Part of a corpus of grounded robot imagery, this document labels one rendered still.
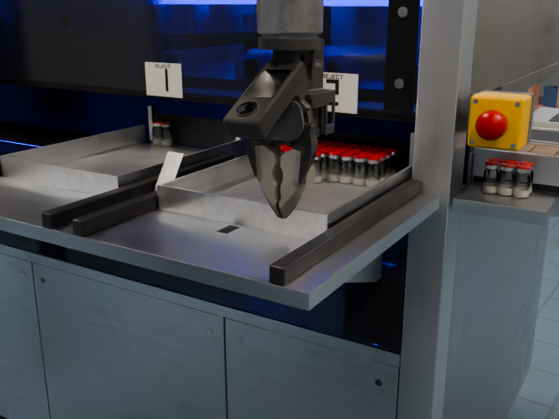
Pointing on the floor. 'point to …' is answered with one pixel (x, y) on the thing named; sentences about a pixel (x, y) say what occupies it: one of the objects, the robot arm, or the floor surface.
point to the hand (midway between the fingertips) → (279, 209)
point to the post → (433, 92)
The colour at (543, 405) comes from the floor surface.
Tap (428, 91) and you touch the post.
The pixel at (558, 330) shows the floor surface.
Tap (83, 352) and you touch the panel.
